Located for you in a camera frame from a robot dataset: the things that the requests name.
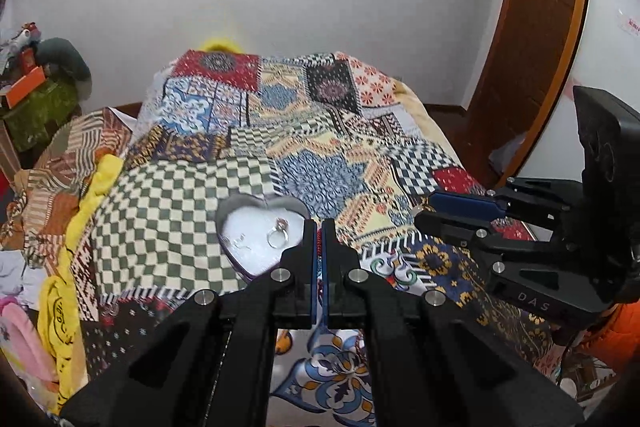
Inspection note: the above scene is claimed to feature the pink cloth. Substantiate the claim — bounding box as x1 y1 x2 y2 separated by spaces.
0 296 57 385

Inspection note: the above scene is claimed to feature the white cloth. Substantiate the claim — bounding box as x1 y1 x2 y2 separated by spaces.
0 251 42 299

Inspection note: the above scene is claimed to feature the silver ring with stone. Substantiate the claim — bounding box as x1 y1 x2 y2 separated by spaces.
266 218 291 250

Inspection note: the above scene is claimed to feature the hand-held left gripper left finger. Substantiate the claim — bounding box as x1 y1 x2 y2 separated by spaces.
60 219 319 427

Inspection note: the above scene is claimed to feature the heart-shaped jewelry box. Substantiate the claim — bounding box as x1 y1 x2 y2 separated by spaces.
216 193 312 282

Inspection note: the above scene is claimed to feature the wooden door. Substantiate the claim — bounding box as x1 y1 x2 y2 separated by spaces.
451 0 594 188

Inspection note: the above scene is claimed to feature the person's right forearm orange sleeve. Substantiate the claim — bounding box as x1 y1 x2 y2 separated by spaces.
570 301 640 376

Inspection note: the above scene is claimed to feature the yellow printed cloth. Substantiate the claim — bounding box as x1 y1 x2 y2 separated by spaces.
37 153 126 414

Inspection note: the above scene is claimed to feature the yellow pillow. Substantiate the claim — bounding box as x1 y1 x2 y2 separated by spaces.
199 37 247 54

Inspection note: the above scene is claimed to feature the grey cushion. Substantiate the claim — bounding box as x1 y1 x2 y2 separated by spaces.
37 37 94 94

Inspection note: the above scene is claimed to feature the red white sticker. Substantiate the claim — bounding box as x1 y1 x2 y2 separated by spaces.
616 8 640 38

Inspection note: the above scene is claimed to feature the patchwork printed blanket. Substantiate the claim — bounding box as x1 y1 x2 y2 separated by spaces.
75 49 576 427

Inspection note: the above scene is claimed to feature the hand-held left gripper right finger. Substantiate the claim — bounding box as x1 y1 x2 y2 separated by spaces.
322 219 587 427

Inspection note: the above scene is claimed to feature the red bead string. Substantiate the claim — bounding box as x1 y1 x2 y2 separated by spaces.
315 229 325 304

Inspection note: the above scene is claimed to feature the brown striped cloth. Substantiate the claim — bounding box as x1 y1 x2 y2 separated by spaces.
0 108 134 254

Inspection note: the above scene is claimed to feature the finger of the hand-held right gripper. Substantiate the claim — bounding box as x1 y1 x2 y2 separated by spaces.
413 206 555 267
429 178 584 229

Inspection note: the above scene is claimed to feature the orange box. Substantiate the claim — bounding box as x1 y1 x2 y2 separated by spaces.
4 66 49 108

